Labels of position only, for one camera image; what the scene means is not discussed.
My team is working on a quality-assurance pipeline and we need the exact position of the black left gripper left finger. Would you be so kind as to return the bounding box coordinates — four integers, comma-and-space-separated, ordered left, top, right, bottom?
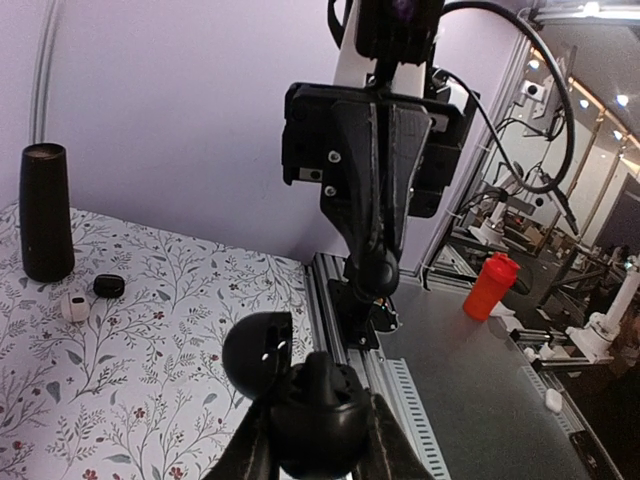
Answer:
204, 387, 280, 480

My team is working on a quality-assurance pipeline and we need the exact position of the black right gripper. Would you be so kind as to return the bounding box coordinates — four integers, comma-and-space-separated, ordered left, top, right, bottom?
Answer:
281, 83, 475, 293

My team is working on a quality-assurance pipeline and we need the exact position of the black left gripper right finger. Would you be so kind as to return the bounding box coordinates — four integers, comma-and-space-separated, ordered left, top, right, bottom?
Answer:
352, 392, 433, 480

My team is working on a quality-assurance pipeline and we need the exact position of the black oval charging case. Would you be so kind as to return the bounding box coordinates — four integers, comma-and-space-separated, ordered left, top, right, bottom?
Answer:
222, 312, 371, 479

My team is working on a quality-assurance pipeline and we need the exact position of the black case near brown cup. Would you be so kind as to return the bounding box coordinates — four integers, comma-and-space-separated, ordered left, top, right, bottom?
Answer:
93, 274, 126, 299

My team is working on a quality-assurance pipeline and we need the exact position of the cream earbud case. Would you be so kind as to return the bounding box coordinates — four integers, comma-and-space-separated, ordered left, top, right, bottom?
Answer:
60, 293, 91, 323

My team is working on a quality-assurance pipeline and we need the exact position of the floral table cloth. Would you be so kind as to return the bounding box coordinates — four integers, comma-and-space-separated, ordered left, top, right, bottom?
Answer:
1, 205, 314, 479

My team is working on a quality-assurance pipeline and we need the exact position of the red shaker bottle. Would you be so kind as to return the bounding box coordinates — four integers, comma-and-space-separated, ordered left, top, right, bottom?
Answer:
463, 252, 520, 322

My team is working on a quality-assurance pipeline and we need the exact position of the dark brown tall cup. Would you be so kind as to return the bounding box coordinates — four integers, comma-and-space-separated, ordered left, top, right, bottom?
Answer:
19, 143, 75, 283

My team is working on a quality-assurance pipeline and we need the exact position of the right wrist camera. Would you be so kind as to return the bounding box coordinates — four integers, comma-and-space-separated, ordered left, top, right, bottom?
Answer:
327, 0, 445, 66

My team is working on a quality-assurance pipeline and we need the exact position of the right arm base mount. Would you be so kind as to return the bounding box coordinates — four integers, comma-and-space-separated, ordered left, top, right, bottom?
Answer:
327, 257, 400, 351

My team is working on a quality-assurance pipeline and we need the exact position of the right aluminium frame post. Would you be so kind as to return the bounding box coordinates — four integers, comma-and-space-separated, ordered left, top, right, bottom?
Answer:
29, 0, 65, 144

